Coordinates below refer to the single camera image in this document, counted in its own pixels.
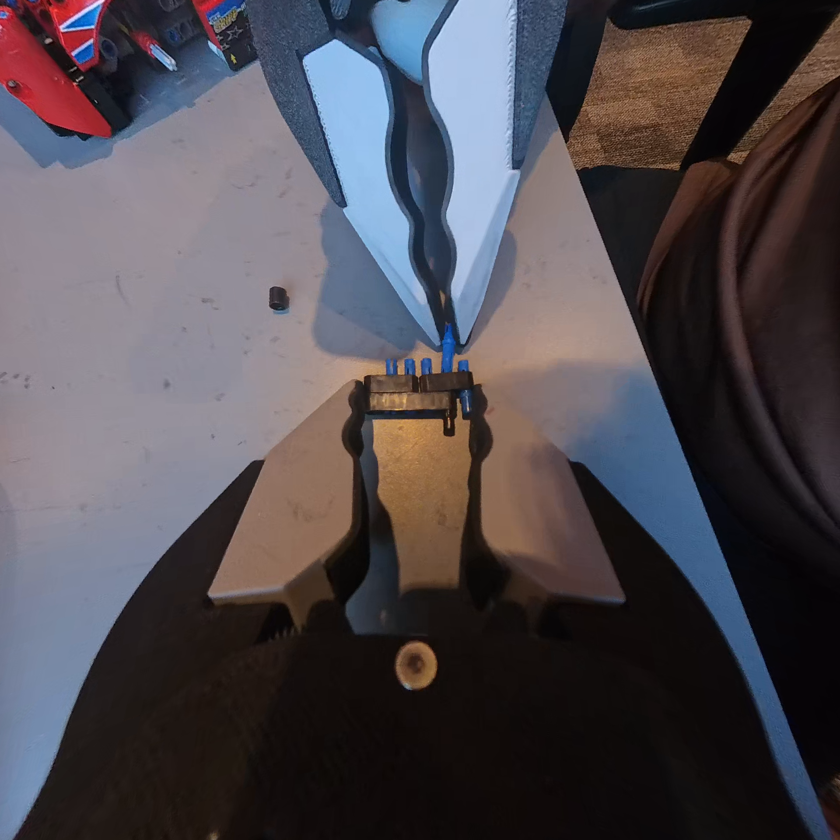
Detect red white blue toy car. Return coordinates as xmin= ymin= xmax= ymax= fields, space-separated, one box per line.
xmin=0 ymin=0 xmax=258 ymax=140

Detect black beam assembly blue pins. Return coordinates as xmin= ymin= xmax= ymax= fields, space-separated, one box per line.
xmin=363 ymin=357 xmax=475 ymax=437

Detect person's brown jacket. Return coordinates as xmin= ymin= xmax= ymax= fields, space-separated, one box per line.
xmin=637 ymin=79 xmax=840 ymax=592

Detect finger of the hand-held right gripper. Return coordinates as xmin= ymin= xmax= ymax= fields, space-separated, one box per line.
xmin=302 ymin=38 xmax=450 ymax=349
xmin=422 ymin=0 xmax=524 ymax=349

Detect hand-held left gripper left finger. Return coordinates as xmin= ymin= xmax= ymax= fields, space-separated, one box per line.
xmin=205 ymin=379 xmax=371 ymax=634

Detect black chair frame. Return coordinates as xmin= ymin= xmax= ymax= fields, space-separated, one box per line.
xmin=548 ymin=0 xmax=840 ymax=172

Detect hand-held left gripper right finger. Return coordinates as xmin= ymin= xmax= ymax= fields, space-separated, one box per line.
xmin=459 ymin=382 xmax=629 ymax=639

